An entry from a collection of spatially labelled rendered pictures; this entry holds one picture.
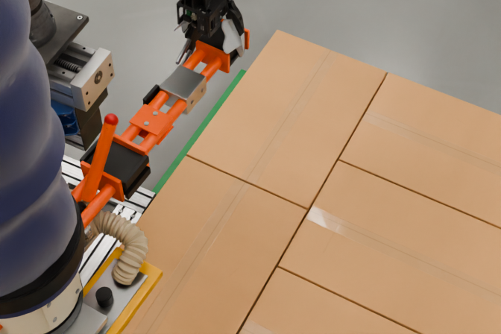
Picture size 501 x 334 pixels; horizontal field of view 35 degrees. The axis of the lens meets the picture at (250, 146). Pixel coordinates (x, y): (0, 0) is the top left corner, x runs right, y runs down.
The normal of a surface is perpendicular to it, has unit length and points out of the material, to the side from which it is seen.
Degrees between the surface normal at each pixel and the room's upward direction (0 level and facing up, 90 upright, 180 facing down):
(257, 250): 0
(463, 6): 0
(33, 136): 95
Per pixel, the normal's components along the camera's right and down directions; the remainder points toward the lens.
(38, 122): 0.95, 0.28
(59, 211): 0.97, -0.11
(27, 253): 0.66, 0.51
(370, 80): 0.02, -0.61
